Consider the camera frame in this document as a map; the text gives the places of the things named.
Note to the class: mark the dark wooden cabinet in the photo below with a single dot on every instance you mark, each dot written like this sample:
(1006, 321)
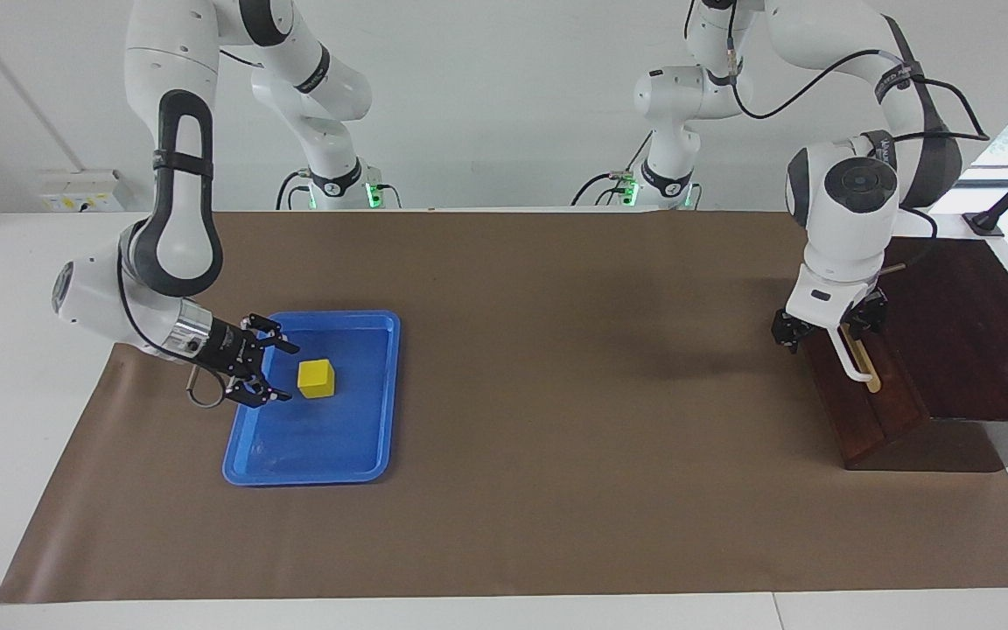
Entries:
(968, 332)

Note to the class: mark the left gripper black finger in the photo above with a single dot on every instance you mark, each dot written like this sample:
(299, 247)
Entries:
(788, 328)
(874, 324)

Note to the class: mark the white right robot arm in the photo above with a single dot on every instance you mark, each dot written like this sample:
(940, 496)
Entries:
(171, 52)

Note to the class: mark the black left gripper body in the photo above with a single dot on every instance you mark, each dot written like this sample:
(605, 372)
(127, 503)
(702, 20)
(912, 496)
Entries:
(871, 302)

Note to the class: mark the yellow cube block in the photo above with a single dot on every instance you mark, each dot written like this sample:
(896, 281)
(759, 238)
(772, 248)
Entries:
(316, 381)

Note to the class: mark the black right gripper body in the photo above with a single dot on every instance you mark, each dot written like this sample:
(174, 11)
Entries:
(231, 350)

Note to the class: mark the white wall socket box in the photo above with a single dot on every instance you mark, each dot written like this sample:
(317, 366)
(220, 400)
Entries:
(75, 197)

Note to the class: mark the blue plastic tray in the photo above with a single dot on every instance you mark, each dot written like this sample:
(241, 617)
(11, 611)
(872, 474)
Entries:
(338, 437)

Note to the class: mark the brown table mat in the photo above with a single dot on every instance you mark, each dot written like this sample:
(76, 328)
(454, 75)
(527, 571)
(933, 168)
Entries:
(556, 437)

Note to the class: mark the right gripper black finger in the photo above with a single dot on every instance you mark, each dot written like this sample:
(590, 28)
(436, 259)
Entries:
(255, 392)
(269, 331)

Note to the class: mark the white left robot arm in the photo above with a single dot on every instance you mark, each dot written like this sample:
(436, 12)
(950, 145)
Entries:
(845, 227)

